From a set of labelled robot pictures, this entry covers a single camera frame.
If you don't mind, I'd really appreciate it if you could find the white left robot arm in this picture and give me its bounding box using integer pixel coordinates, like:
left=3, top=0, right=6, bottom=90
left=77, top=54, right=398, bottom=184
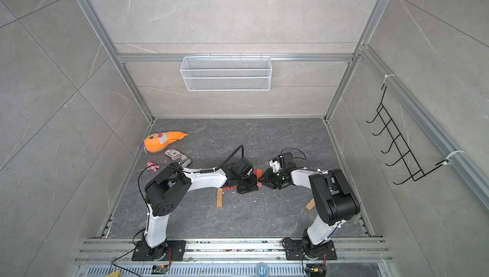
left=140, top=145, right=258, bottom=248

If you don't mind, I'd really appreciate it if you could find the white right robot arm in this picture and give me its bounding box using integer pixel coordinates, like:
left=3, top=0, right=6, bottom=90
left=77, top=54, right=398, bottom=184
left=259, top=153, right=360, bottom=259

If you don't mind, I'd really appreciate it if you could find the small pink toy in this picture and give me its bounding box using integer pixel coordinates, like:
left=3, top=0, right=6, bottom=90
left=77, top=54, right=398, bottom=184
left=146, top=162, right=160, bottom=172

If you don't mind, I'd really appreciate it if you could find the aluminium rail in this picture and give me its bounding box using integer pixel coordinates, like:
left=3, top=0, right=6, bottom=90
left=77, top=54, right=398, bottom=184
left=74, top=237, right=393, bottom=266

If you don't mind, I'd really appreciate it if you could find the white wire basket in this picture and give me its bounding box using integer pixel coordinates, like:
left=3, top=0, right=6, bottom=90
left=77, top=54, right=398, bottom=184
left=180, top=56, right=273, bottom=92

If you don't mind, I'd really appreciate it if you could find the black wire hook rack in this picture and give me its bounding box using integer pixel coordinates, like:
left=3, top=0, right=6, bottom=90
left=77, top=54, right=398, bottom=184
left=365, top=84, right=452, bottom=186

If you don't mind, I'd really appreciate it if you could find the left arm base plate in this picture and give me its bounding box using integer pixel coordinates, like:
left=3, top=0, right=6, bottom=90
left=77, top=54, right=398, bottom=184
left=131, top=240, right=187, bottom=261

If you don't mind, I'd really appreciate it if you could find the wooden block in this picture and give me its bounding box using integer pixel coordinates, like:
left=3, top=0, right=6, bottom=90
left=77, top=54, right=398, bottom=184
left=306, top=199, right=315, bottom=211
left=216, top=189, right=224, bottom=208

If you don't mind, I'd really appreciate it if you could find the dark orange block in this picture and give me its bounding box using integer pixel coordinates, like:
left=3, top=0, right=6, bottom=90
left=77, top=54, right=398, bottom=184
left=255, top=169, right=263, bottom=180

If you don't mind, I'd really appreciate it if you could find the orange plush toy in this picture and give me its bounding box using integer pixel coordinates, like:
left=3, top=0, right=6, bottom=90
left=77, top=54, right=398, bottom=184
left=140, top=131, right=188, bottom=153

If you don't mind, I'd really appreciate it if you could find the small printed packet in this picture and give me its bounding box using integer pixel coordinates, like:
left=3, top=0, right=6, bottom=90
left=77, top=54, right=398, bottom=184
left=165, top=148, right=192, bottom=167

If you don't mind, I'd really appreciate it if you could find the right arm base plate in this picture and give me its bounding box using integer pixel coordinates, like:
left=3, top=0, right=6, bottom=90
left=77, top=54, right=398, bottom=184
left=281, top=238, right=337, bottom=260

